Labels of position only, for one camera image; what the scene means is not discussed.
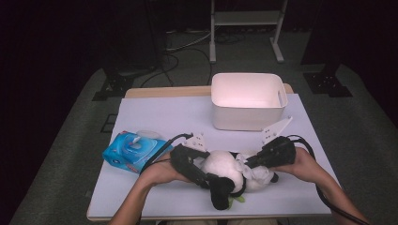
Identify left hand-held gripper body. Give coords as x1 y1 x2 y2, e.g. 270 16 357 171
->
169 132 210 177

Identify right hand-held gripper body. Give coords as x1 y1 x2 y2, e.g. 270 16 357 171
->
256 115 297 170

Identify white wet wipe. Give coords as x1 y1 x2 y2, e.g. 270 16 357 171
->
234 153 262 182

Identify panda plush toy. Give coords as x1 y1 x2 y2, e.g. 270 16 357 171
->
200 149 280 211

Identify blue wet wipes pack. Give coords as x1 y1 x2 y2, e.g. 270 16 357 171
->
101 129 173 175

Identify person's right hand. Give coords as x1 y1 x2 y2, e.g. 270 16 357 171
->
270 146 320 184

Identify person's left hand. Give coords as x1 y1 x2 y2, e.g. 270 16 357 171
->
139 153 191 188

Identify white plastic bin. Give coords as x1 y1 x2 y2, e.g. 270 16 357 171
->
210 72 289 131

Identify wooden table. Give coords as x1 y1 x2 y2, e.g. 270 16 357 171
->
85 83 341 223

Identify black stand base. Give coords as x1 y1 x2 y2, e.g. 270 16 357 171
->
302 71 354 98
92 67 136 101

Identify white metal stand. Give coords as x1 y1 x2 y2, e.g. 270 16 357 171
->
208 0 289 64

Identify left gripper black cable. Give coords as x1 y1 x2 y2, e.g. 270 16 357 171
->
140 132 194 174

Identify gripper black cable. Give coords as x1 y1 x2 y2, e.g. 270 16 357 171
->
287 134 374 225
140 132 194 174

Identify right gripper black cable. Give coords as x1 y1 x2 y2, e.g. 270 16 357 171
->
287 134 374 225

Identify black floor cables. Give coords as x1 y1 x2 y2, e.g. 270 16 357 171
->
139 46 214 89

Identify grey floor cable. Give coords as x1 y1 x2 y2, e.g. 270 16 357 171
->
165 28 214 53

